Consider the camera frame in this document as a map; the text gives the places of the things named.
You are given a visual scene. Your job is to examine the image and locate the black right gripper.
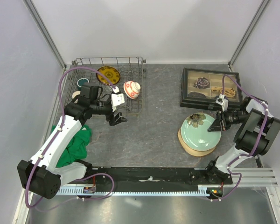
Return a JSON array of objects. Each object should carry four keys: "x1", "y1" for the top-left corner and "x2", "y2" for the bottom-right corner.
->
[{"x1": 207, "y1": 109, "x2": 249, "y2": 132}]

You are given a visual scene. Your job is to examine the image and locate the green flower plate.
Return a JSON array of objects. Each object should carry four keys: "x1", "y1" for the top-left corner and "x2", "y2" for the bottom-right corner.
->
[{"x1": 181, "y1": 112, "x2": 221, "y2": 151}]

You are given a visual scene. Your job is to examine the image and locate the cream bird plate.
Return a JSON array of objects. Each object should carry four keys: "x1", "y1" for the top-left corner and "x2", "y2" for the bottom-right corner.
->
[{"x1": 178, "y1": 129, "x2": 216, "y2": 157}]

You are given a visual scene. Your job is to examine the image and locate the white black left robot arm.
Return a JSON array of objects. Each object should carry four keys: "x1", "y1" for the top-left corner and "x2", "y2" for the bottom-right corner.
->
[{"x1": 17, "y1": 83, "x2": 127, "y2": 199}]

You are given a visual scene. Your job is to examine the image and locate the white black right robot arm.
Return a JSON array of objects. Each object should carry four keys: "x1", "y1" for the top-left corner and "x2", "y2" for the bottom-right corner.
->
[{"x1": 178, "y1": 95, "x2": 280, "y2": 184}]

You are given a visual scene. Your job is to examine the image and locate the white orange patterned bowl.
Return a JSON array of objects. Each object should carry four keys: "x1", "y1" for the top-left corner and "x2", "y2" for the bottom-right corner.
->
[{"x1": 123, "y1": 81, "x2": 141, "y2": 99}]

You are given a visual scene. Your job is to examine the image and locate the black glass-lid display box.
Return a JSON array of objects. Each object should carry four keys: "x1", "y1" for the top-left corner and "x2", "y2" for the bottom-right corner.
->
[{"x1": 180, "y1": 68, "x2": 243, "y2": 111}]

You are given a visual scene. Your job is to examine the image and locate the yellow patterned plate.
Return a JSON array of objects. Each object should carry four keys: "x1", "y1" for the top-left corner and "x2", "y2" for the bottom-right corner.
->
[{"x1": 96, "y1": 66, "x2": 121, "y2": 85}]

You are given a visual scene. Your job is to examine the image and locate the beige cup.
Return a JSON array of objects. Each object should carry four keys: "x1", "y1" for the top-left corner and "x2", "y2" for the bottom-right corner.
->
[{"x1": 72, "y1": 91, "x2": 80, "y2": 99}]

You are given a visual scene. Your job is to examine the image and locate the green cloth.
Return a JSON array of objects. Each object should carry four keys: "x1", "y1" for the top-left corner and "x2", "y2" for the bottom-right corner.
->
[{"x1": 56, "y1": 125, "x2": 92, "y2": 168}]

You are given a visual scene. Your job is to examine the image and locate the dark teal mug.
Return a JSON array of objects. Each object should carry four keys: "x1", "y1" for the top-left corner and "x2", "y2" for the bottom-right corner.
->
[{"x1": 77, "y1": 78, "x2": 89, "y2": 90}]

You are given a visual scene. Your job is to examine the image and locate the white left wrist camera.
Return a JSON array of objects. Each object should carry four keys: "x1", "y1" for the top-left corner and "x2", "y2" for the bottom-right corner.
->
[{"x1": 111, "y1": 86, "x2": 126, "y2": 112}]

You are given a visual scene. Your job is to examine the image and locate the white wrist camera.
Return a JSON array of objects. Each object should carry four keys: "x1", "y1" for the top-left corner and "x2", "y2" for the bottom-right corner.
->
[
  {"x1": 111, "y1": 86, "x2": 126, "y2": 112},
  {"x1": 216, "y1": 94, "x2": 229, "y2": 112}
]

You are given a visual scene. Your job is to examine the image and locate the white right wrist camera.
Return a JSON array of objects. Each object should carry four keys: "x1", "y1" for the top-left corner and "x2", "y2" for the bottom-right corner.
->
[{"x1": 216, "y1": 94, "x2": 229, "y2": 112}]

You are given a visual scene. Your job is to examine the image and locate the grey wire dish rack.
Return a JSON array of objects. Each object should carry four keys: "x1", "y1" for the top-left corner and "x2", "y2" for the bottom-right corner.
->
[{"x1": 65, "y1": 56, "x2": 148, "y2": 118}]

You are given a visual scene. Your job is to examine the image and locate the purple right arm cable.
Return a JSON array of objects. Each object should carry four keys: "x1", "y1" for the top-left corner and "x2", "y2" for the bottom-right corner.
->
[{"x1": 221, "y1": 74, "x2": 269, "y2": 203}]

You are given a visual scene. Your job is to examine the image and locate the slotted cable duct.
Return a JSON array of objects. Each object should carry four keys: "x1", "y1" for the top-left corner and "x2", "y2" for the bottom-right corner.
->
[{"x1": 56, "y1": 185, "x2": 223, "y2": 196}]

